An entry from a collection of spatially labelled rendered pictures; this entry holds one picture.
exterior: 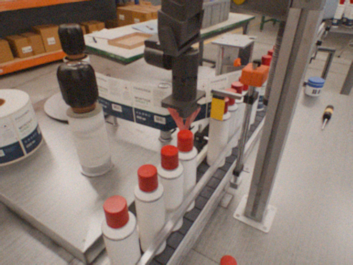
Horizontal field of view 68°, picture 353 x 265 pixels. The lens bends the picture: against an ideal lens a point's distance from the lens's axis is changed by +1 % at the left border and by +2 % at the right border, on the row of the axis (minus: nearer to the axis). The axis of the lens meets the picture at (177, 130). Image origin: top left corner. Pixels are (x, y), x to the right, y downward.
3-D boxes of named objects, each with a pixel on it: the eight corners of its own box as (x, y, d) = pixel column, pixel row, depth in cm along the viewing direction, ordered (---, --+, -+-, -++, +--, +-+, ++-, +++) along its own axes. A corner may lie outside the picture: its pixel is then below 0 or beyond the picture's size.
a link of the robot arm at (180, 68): (187, 51, 50) (205, 44, 53) (161, 44, 53) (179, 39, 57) (186, 85, 54) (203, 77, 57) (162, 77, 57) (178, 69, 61)
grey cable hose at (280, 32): (263, 99, 65) (283, 6, 54) (278, 102, 64) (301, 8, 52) (259, 105, 63) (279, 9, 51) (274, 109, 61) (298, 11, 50)
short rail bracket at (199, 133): (196, 150, 87) (198, 120, 81) (213, 157, 85) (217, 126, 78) (192, 155, 85) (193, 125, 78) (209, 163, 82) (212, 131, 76)
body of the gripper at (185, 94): (160, 109, 58) (159, 77, 54) (183, 92, 65) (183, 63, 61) (185, 116, 55) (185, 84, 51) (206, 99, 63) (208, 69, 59)
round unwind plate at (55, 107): (88, 81, 123) (87, 79, 122) (140, 97, 109) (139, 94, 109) (27, 109, 101) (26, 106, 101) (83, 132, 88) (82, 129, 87)
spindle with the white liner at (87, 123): (97, 152, 79) (75, 53, 62) (119, 162, 75) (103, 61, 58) (73, 169, 72) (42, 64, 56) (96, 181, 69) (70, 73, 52)
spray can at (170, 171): (167, 209, 61) (165, 138, 50) (187, 219, 59) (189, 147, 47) (154, 226, 57) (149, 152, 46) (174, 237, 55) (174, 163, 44)
